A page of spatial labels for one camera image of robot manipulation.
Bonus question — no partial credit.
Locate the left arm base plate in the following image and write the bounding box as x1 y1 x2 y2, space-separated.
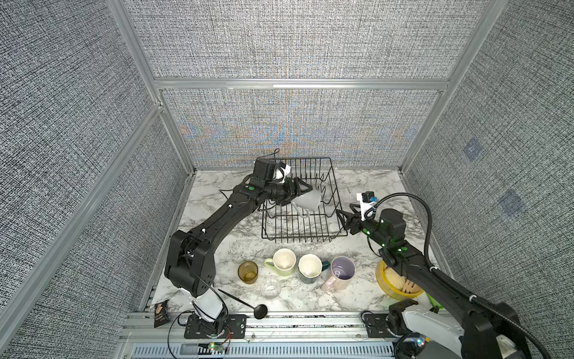
184 314 248 340

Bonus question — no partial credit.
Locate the dark green mug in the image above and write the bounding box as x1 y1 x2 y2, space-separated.
297 254 330 284

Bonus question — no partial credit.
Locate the clear glass cup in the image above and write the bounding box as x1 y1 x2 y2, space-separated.
261 278 282 299

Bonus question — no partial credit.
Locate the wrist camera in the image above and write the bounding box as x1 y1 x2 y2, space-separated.
357 191 378 216
274 161 291 182

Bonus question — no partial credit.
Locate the yellow bowl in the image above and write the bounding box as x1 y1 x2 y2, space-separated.
375 260 425 301

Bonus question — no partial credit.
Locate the light green mug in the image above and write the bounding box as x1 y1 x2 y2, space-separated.
264 248 297 277

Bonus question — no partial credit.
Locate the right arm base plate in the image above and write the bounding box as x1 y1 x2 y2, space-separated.
360 311 400 339

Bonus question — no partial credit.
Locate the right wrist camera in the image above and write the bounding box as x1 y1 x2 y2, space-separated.
357 191 378 216

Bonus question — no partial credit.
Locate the amber glass cup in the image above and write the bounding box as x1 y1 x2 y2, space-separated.
237 261 259 284

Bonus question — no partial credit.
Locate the pink purple mug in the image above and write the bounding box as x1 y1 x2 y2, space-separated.
321 256 356 291

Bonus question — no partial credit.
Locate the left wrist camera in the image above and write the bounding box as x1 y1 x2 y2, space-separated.
274 161 291 182

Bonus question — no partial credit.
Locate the black wire dish rack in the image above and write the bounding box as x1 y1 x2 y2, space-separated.
260 157 348 243

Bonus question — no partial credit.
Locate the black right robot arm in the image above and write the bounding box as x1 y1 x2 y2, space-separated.
336 209 550 358

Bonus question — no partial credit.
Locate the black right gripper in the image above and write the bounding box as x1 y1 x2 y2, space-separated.
337 202 391 253

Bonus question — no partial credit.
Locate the black ladle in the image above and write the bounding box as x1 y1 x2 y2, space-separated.
219 290 268 320

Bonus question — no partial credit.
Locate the aluminium front rail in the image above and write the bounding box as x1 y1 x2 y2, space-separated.
112 312 398 358

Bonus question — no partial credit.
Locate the green snack packet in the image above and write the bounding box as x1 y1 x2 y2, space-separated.
427 294 444 313

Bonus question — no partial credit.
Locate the bread bun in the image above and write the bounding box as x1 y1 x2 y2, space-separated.
384 268 422 294

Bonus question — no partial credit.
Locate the white ceramic mug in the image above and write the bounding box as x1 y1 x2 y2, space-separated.
292 189 322 218

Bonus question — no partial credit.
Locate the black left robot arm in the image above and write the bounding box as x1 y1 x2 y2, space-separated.
164 175 313 323

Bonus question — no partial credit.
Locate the small dark card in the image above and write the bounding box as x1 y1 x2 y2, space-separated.
153 300 170 328

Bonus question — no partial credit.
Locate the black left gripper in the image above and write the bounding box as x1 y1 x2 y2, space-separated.
263 177 311 206

